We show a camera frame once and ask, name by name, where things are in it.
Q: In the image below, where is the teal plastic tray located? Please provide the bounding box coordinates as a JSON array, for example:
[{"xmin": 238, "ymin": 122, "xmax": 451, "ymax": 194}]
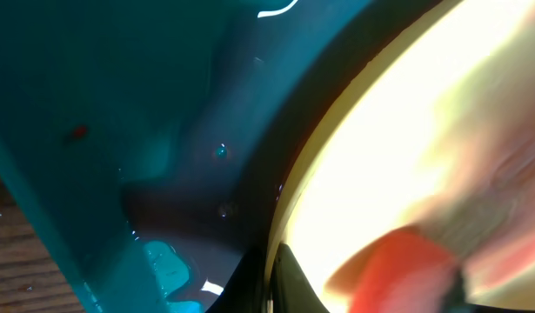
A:
[{"xmin": 0, "ymin": 0, "xmax": 433, "ymax": 312}]

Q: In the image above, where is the yellow plate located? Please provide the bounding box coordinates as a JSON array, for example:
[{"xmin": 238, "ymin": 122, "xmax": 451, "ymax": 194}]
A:
[{"xmin": 265, "ymin": 0, "xmax": 535, "ymax": 312}]

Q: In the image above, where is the red sponge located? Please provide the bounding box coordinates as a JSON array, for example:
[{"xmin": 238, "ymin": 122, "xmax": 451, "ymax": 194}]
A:
[{"xmin": 324, "ymin": 226, "xmax": 458, "ymax": 313}]

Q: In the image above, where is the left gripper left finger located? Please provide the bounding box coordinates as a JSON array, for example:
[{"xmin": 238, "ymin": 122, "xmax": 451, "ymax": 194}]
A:
[{"xmin": 206, "ymin": 248, "xmax": 264, "ymax": 313}]

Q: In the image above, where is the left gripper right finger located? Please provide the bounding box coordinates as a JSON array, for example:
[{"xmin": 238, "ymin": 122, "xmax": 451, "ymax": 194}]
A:
[{"xmin": 271, "ymin": 243, "xmax": 329, "ymax": 313}]

